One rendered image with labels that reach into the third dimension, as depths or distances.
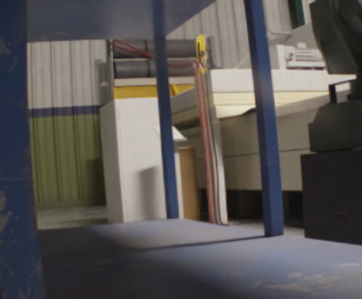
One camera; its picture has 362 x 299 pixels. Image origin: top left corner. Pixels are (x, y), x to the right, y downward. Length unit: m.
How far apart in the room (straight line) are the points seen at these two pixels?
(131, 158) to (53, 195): 3.94
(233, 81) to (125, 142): 0.95
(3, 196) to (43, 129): 7.79
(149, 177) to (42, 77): 4.21
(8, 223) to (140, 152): 3.98
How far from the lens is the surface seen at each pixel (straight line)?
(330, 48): 2.34
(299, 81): 4.66
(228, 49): 9.25
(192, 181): 4.75
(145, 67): 7.85
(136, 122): 4.43
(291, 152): 3.89
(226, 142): 4.82
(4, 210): 0.46
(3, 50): 0.48
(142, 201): 4.43
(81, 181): 8.28
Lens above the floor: 0.50
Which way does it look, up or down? 2 degrees up
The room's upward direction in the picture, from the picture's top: 4 degrees counter-clockwise
